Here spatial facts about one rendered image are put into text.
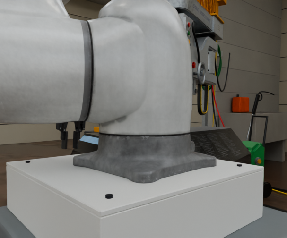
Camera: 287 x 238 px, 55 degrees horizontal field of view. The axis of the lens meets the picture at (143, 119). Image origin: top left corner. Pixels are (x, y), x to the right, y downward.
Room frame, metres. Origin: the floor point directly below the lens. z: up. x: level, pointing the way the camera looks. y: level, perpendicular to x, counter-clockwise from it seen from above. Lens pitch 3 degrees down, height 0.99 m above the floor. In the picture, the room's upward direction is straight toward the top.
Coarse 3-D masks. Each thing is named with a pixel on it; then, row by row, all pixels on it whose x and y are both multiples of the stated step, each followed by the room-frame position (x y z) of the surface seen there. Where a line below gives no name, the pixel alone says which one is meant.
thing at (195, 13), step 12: (168, 0) 1.71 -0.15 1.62; (180, 0) 1.71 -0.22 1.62; (192, 0) 1.82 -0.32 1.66; (180, 12) 1.79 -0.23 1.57; (192, 12) 1.82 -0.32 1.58; (204, 12) 2.04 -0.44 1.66; (204, 24) 2.06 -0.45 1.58; (216, 24) 2.28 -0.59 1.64; (204, 36) 2.30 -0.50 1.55; (216, 36) 2.38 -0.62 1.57
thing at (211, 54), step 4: (208, 52) 2.31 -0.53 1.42; (212, 52) 2.33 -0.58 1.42; (208, 56) 2.31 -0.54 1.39; (212, 56) 2.33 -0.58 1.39; (208, 60) 2.31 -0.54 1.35; (212, 60) 2.33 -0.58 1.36; (208, 64) 2.31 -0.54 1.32; (212, 64) 2.33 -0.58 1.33; (208, 68) 2.31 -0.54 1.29; (212, 68) 2.33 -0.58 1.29; (212, 72) 2.33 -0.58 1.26
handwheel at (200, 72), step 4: (200, 64) 1.81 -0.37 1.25; (200, 68) 1.82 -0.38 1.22; (204, 68) 1.90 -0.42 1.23; (196, 72) 1.86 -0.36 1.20; (200, 72) 1.84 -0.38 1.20; (204, 72) 1.86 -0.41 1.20; (200, 76) 1.85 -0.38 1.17; (204, 76) 1.90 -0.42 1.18; (200, 80) 1.81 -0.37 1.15; (204, 80) 1.89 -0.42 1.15; (200, 84) 1.85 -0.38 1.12
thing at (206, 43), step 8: (192, 24) 1.79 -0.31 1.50; (192, 32) 1.81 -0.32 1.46; (200, 40) 2.15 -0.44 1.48; (208, 40) 2.18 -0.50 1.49; (200, 48) 2.05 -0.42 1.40; (208, 48) 2.26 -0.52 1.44; (216, 48) 2.39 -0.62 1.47; (200, 56) 2.01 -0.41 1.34; (208, 72) 2.19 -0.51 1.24; (208, 80) 2.19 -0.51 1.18; (216, 80) 2.41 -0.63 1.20; (192, 88) 1.94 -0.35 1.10
